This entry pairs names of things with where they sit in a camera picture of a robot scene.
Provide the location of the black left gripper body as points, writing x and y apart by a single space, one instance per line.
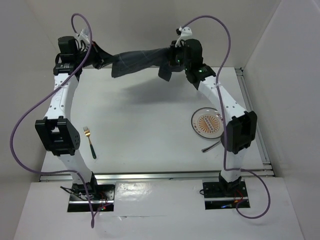
80 56

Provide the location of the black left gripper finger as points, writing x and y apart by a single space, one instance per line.
100 63
100 52

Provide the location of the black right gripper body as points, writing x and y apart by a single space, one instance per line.
176 57

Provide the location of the dark grey checked cloth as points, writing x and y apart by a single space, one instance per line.
134 61

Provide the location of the gold fork green handle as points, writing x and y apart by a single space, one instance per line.
88 135

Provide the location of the plate with orange sunburst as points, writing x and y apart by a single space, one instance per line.
207 123

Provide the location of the silver knife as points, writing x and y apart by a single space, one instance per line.
206 149

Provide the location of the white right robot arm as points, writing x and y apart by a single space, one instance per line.
239 125

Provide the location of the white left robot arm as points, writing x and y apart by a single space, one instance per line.
56 130

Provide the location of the aluminium front rail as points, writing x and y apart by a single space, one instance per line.
151 176

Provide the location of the aluminium rail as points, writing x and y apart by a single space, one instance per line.
267 165
151 176

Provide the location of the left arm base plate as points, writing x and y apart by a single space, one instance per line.
102 199

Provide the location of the aluminium right side rail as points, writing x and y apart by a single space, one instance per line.
267 165

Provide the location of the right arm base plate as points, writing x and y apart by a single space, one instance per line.
216 199

